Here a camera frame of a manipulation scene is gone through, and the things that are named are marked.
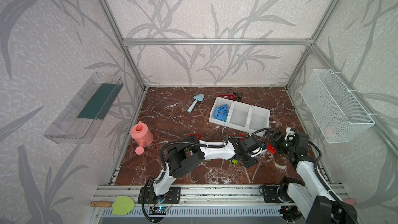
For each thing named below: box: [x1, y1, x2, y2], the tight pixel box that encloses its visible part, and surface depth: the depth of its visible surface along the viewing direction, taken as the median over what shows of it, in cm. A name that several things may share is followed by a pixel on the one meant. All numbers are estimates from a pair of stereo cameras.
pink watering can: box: [130, 120, 154, 156], surface depth 86 cm
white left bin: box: [208, 96, 235, 127], surface depth 104 cm
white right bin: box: [244, 104, 271, 137], surface depth 100 cm
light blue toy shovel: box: [187, 93, 205, 114], surface depth 112 cm
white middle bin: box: [225, 100, 252, 132], surface depth 103 cm
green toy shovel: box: [90, 196, 136, 216], surface depth 72 cm
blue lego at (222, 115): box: [216, 110, 229, 122], surface depth 104 cm
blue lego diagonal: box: [213, 107, 220, 119], surface depth 104 cm
